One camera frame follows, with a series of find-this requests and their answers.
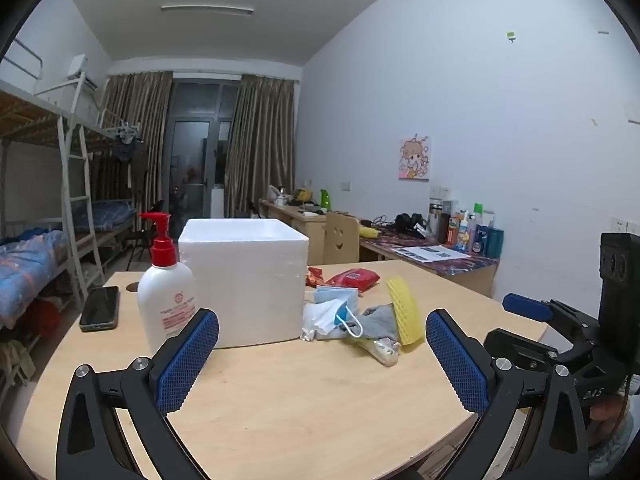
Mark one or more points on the white foam box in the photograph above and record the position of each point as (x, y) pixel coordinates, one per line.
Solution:
(250, 285)

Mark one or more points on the light wooden desk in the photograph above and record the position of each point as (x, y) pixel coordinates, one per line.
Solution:
(312, 225)

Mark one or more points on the white air conditioner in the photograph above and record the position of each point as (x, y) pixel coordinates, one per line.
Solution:
(77, 66)

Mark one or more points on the white cabinet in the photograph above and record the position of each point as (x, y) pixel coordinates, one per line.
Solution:
(217, 202)

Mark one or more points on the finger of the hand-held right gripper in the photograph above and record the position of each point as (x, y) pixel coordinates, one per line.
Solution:
(515, 347)
(525, 305)

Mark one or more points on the printed paper sheet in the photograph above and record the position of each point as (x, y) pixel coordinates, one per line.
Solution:
(430, 252)

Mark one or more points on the black headphones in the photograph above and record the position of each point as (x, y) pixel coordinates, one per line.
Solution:
(406, 222)

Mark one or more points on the white face mask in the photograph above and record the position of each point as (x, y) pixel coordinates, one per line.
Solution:
(320, 317)

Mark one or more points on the blue patterned quilt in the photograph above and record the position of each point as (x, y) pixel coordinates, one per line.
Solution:
(30, 265)

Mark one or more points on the white bed ladder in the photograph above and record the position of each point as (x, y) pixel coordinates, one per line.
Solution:
(67, 180)

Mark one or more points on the white kettle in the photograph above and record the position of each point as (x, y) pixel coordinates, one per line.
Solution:
(276, 195)

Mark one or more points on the large red snack packet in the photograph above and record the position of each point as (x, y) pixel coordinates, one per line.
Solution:
(352, 280)

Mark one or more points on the black folding chair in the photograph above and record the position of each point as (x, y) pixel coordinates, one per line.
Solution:
(145, 237)

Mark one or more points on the teal bottle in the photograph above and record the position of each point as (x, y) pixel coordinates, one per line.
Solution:
(495, 243)

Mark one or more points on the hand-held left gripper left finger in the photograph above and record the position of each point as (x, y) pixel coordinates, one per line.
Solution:
(185, 360)

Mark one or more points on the blue checked mattress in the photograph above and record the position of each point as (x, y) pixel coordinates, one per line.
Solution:
(110, 212)

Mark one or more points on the yellow foam net on desk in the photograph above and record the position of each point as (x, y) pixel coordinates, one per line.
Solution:
(370, 232)

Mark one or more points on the dark hanging clothes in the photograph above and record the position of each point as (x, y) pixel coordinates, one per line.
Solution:
(125, 149)

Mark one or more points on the metal bunk bed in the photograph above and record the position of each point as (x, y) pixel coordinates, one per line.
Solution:
(30, 115)

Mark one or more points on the beige cloth bundle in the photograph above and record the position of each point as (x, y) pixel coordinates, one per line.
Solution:
(14, 362)

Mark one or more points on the green tissue packet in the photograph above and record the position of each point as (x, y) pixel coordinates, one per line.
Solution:
(382, 352)

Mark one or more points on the dark blue bottle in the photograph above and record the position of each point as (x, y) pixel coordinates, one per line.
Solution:
(481, 241)

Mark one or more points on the grey sock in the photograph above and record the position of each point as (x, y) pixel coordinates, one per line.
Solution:
(377, 322)

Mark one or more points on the cartoon print spray bottle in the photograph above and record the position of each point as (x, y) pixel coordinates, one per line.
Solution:
(466, 235)

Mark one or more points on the orange carton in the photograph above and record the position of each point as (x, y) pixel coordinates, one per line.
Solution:
(454, 231)

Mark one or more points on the pink cartoon wall poster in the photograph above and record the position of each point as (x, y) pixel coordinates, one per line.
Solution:
(415, 160)

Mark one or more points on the black smartphone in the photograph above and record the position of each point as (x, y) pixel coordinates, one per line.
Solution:
(100, 307)

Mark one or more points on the desk with patterned mat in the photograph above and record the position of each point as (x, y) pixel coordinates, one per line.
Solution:
(475, 275)

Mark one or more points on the yellow box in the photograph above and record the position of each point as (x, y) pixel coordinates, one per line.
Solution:
(302, 195)

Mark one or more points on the wooden chair with smiley cutout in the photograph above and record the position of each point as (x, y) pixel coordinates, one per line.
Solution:
(340, 240)

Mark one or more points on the blue face mask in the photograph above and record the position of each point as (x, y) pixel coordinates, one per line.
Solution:
(337, 294)

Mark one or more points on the white bottle green cap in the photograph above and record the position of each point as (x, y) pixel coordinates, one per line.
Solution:
(478, 214)

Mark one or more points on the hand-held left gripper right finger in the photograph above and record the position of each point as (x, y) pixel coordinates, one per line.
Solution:
(460, 365)

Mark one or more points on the person's patterned trousers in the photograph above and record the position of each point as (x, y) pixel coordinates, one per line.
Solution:
(612, 455)

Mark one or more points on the ceiling tube light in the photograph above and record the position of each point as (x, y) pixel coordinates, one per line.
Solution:
(207, 9)

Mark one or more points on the brown curtain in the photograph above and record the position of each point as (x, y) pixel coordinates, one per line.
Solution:
(260, 145)
(150, 110)

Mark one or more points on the red plastic bag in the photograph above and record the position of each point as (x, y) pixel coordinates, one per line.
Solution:
(45, 316)

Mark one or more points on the steel thermos flask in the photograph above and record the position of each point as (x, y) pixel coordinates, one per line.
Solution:
(435, 220)

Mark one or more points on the glass balcony door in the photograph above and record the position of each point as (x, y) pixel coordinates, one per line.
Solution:
(192, 150)

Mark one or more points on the white lotion pump bottle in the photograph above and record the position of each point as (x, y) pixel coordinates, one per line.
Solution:
(165, 290)

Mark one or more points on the red and white snack packet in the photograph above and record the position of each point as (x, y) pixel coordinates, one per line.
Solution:
(315, 275)

